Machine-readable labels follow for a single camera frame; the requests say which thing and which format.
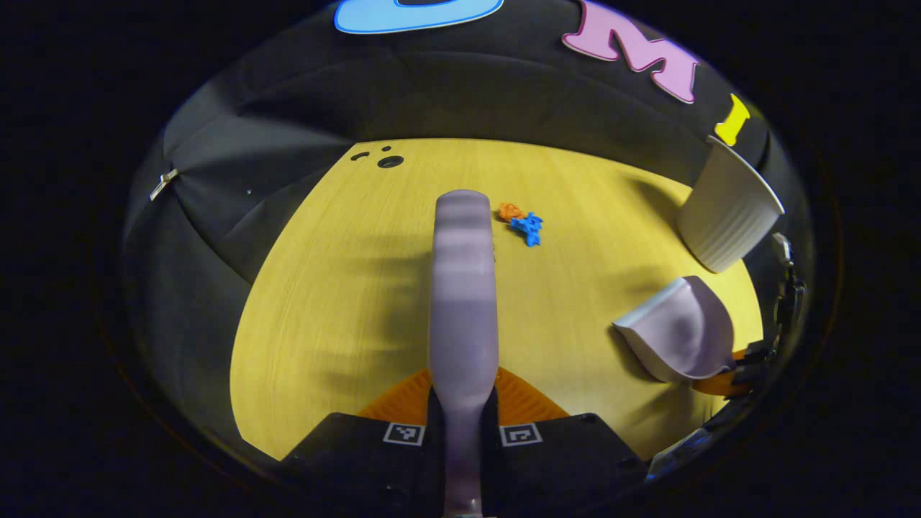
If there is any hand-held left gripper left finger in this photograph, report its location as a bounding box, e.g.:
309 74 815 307
277 368 445 518

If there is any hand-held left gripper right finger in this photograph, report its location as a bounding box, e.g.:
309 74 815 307
486 367 648 518

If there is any lilac plastic dustpan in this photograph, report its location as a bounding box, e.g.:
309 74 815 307
612 276 735 382

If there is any white ribbed garbage bin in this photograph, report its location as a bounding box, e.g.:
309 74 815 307
675 135 785 274

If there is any lilac small broom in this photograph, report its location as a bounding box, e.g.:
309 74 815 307
429 189 499 517

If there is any blue trash piece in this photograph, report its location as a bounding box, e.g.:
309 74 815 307
509 212 544 247

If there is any wooden desktop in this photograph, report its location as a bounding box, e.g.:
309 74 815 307
229 138 765 461

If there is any black backdrop cloth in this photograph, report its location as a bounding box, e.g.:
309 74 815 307
119 0 814 447

